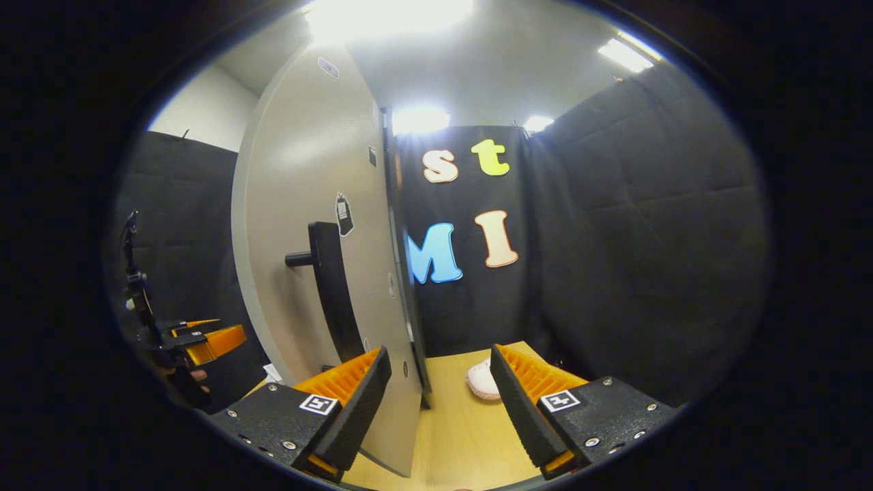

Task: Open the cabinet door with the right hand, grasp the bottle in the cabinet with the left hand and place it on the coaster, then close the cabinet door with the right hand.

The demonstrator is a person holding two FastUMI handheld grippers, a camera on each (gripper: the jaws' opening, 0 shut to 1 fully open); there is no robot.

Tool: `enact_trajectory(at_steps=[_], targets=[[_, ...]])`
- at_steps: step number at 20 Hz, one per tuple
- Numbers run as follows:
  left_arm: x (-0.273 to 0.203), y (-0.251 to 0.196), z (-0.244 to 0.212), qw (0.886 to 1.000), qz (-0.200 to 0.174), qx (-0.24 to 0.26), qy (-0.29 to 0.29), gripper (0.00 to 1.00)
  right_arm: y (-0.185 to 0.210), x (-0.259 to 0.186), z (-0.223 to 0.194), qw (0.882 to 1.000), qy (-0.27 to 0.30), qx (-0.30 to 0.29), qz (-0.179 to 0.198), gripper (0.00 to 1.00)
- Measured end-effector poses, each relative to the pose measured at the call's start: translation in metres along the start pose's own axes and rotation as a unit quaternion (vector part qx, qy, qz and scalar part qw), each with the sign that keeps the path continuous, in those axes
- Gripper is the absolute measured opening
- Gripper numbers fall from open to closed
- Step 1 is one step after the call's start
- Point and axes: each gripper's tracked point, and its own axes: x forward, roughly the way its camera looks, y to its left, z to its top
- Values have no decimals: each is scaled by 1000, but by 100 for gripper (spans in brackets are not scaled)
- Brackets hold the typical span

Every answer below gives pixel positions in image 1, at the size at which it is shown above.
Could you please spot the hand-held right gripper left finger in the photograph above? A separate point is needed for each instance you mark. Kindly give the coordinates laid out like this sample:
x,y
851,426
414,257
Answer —
x,y
354,409

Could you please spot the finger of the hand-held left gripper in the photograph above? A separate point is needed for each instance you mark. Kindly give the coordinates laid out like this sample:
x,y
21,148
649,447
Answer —
x,y
198,323
215,343

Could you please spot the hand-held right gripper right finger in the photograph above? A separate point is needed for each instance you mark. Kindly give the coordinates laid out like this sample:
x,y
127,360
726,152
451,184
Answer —
x,y
518,409

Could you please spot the white coaster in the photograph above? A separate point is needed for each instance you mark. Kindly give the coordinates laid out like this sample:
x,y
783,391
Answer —
x,y
481,382

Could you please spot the grey cabinet door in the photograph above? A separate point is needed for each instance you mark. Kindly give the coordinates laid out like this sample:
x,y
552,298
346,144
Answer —
x,y
307,170

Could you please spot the pink white paper card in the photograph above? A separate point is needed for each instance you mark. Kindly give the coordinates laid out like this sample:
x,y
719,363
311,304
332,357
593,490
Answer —
x,y
273,372

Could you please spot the black backdrop cloth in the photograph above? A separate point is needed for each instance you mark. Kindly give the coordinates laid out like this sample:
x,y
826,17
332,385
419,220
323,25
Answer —
x,y
648,239

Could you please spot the small ceiling light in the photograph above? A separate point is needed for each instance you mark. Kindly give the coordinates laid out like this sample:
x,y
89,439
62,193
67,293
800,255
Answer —
x,y
539,123
419,119

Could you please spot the large ceiling light panel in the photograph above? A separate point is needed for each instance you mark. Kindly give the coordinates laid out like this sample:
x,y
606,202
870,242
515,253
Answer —
x,y
389,13

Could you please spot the long ceiling light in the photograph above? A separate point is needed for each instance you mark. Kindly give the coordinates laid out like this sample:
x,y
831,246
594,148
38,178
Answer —
x,y
627,54

